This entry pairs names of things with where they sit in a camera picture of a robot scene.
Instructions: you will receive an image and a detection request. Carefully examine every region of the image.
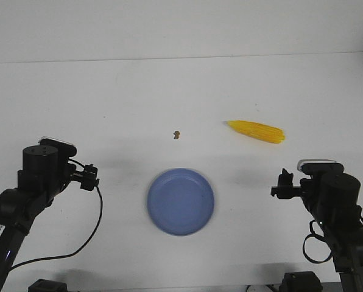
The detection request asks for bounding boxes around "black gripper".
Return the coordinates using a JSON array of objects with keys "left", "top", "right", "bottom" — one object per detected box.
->
[
  {"left": 66, "top": 163, "right": 99, "bottom": 191},
  {"left": 270, "top": 169, "right": 308, "bottom": 198}
]

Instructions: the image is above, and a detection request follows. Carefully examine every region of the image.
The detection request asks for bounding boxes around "yellow corn cob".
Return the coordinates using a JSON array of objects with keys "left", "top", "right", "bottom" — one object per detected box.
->
[{"left": 225, "top": 120, "right": 286, "bottom": 144}]

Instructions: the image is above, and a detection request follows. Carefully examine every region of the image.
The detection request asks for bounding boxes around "blue round plate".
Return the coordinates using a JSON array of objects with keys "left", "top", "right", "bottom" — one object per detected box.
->
[{"left": 146, "top": 168, "right": 215, "bottom": 237}]

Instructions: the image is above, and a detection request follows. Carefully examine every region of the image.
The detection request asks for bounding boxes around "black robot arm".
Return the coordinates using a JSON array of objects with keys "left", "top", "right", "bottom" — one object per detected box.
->
[
  {"left": 271, "top": 160, "right": 363, "bottom": 291},
  {"left": 0, "top": 139, "right": 99, "bottom": 291}
]

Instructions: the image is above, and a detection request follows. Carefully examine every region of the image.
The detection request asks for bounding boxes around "small brown crumb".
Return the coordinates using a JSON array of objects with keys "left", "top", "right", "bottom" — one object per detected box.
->
[{"left": 173, "top": 131, "right": 180, "bottom": 139}]

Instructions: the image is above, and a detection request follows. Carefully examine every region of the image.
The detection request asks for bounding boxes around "white object at table edge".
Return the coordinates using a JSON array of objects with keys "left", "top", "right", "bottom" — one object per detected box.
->
[{"left": 244, "top": 284, "right": 279, "bottom": 292}]

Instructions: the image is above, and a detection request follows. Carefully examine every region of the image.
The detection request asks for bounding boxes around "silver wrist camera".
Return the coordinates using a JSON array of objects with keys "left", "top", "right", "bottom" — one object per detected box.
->
[
  {"left": 297, "top": 159, "right": 344, "bottom": 176},
  {"left": 38, "top": 136, "right": 77, "bottom": 157}
]

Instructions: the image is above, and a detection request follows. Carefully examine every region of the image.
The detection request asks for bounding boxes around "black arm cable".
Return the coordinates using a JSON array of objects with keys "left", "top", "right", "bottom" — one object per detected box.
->
[
  {"left": 301, "top": 219, "right": 333, "bottom": 264},
  {"left": 10, "top": 158, "right": 104, "bottom": 270}
]

